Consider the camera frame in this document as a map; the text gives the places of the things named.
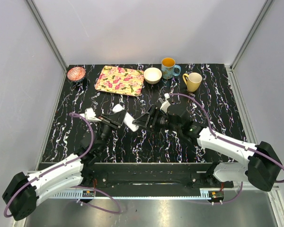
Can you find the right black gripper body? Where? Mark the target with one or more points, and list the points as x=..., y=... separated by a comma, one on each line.
x=161, y=120

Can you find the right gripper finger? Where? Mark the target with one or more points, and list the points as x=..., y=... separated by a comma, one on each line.
x=147, y=115
x=143, y=121

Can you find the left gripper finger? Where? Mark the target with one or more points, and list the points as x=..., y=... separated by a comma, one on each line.
x=123, y=112
x=118, y=121

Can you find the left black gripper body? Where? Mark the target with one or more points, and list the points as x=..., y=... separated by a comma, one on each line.
x=106, y=127

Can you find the white remote control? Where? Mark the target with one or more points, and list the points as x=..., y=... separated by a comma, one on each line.
x=128, y=119

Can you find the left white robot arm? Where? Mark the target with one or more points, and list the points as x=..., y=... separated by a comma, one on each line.
x=25, y=192

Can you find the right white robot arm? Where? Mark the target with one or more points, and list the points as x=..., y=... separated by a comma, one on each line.
x=256, y=164

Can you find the cream ceramic bowl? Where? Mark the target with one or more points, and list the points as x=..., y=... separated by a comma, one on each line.
x=152, y=75

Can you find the floral rectangular tray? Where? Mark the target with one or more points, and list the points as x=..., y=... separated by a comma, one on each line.
x=120, y=81

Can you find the blue butterfly mug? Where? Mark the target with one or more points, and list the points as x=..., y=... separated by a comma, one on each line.
x=169, y=68

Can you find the yellow mug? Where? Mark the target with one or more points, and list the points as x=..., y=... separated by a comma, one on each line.
x=192, y=81

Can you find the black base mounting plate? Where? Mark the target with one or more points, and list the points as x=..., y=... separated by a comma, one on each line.
x=150, y=181

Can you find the red patterned small bowl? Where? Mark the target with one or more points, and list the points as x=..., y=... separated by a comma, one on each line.
x=76, y=74

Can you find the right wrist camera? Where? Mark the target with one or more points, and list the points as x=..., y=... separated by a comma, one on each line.
x=165, y=103

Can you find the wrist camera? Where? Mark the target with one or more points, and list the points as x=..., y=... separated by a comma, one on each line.
x=165, y=103
x=90, y=115

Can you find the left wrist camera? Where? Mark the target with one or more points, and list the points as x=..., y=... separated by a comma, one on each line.
x=90, y=115

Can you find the left aluminium frame post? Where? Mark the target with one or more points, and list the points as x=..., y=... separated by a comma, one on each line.
x=46, y=33

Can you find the aluminium frame post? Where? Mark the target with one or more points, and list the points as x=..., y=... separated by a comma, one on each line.
x=255, y=26
x=46, y=33

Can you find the right aluminium frame post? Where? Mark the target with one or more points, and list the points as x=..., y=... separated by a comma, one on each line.
x=255, y=26

